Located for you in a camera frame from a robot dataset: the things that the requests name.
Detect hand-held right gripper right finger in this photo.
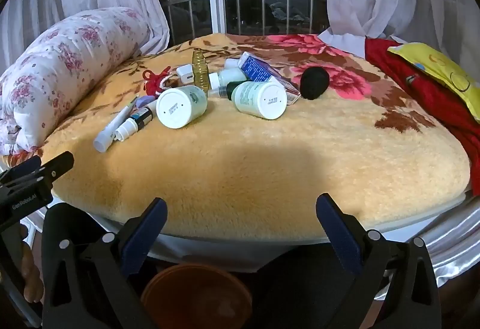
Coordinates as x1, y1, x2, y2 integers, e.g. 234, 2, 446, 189
316, 193, 441, 329

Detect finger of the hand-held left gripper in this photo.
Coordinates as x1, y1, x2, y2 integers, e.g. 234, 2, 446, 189
0, 155, 43, 187
38, 151, 75, 187

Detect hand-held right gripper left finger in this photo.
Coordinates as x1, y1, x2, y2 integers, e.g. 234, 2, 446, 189
41, 197, 169, 329

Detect orange plastic basin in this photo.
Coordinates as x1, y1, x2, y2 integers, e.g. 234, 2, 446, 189
140, 263, 253, 329

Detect green spray bottle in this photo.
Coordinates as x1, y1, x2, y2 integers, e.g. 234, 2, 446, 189
207, 82, 241, 100

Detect yellow ribbed transparent bottle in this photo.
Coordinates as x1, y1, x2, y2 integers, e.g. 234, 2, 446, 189
192, 48, 211, 92

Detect person's left hand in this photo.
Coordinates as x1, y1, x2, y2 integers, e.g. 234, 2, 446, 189
20, 224, 45, 304

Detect person's left leg black pants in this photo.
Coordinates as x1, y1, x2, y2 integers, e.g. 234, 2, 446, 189
41, 200, 158, 266

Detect person's leg black pants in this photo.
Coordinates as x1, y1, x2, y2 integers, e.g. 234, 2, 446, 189
41, 200, 158, 266
240, 235, 376, 329

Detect white pen-shaped tube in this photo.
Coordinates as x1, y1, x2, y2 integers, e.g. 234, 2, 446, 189
93, 96, 139, 153

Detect person's right leg black pants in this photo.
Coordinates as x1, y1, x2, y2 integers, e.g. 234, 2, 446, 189
240, 235, 376, 329

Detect yellow floral plush blanket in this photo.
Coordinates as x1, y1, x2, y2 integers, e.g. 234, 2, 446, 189
37, 32, 471, 239

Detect small dark bottle white cap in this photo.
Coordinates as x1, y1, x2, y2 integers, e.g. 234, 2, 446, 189
113, 106, 155, 142

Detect rolled pink floral quilt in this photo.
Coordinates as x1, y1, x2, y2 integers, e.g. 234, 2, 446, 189
0, 8, 152, 157

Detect small purple object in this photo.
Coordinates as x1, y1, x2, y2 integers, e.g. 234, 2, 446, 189
133, 95, 158, 110

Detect silver satin cloth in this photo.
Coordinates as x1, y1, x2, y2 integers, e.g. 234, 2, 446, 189
375, 194, 480, 296

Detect red knot ornament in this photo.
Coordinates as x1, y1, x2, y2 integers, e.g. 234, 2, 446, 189
142, 66, 172, 96

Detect white jar green leaf print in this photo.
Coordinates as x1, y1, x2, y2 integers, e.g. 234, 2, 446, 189
155, 86, 208, 129

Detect black round sponge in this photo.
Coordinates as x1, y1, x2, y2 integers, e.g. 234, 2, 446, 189
300, 67, 331, 100

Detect pale green white jar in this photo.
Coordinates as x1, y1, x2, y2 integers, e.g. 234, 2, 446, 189
230, 80, 289, 120

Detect white charger plug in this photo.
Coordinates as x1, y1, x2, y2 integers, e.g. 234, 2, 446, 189
175, 64, 196, 84

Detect red cloth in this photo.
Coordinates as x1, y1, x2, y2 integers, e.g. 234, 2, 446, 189
365, 37, 480, 196

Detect small white round bottle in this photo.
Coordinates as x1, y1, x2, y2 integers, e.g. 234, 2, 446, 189
208, 68, 248, 89

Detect blue and white carton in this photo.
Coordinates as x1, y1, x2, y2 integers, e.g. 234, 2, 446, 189
238, 51, 301, 106

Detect yellow printed pillow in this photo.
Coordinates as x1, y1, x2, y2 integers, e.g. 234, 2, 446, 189
387, 42, 480, 123

